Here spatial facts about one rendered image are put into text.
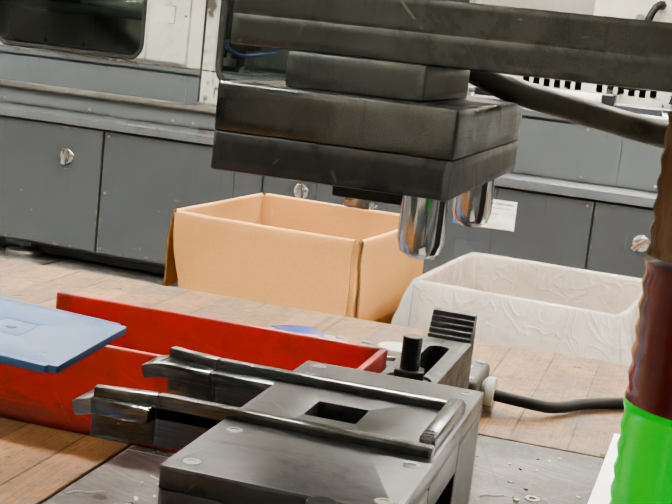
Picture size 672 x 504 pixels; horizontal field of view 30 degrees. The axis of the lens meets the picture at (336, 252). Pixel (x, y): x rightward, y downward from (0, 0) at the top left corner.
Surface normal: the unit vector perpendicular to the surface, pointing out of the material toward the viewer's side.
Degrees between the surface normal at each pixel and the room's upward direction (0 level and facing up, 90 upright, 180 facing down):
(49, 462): 0
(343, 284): 83
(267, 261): 87
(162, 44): 90
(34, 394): 90
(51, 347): 6
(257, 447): 0
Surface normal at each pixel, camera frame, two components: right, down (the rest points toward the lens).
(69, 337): 0.11, -0.96
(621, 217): -0.33, 0.12
